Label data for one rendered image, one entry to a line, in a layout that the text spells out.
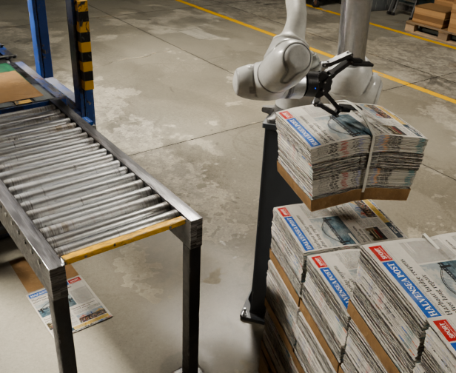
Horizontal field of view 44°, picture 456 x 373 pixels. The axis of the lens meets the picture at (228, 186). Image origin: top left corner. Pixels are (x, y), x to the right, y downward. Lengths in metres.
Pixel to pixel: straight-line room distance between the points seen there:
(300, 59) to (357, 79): 0.66
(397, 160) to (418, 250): 0.42
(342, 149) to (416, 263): 0.44
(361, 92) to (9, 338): 1.84
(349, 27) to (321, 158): 0.53
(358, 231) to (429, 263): 0.53
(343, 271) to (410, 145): 0.44
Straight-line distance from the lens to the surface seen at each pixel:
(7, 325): 2.84
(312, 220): 1.95
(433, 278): 1.41
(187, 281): 2.12
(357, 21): 2.00
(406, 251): 1.47
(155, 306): 2.82
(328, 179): 1.73
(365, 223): 1.99
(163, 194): 2.11
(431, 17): 8.19
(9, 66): 3.59
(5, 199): 2.17
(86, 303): 2.86
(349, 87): 2.11
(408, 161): 1.85
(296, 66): 1.45
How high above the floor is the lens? 1.87
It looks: 29 degrees down
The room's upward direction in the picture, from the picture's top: 3 degrees clockwise
